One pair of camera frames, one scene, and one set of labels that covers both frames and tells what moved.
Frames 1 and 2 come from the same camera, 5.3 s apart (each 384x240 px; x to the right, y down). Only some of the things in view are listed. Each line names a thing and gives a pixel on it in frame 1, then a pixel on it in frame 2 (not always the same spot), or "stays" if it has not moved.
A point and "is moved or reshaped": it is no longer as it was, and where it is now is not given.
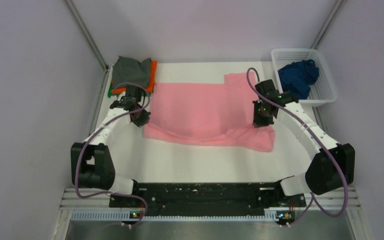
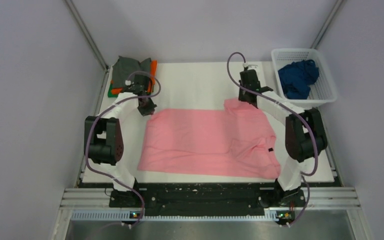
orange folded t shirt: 150,87 stays
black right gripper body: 260,117 → 241,96
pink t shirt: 208,114 is moved or reshaped
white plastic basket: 321,91 stays
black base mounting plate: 207,198 stays
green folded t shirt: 110,94 stays
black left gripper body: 142,117 → 147,107
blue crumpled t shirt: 297,77 stays
